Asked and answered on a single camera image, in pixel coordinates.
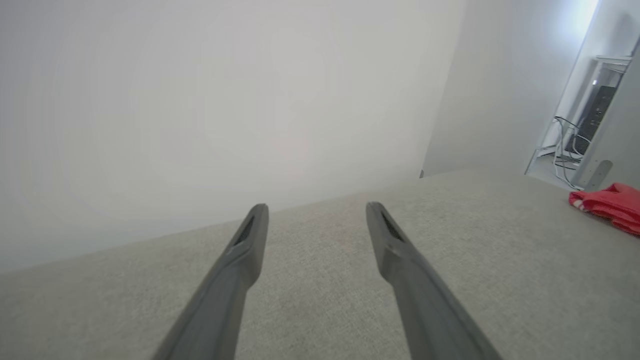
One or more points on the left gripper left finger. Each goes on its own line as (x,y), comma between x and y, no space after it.
(225,295)

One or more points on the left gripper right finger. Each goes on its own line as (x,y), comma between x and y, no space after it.
(425,300)

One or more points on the red and white sports shirt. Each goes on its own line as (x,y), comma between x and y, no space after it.
(612,205)

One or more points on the grey fabric sofa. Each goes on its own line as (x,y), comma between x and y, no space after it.
(325,300)

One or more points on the black computer tower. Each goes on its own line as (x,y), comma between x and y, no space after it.
(592,117)

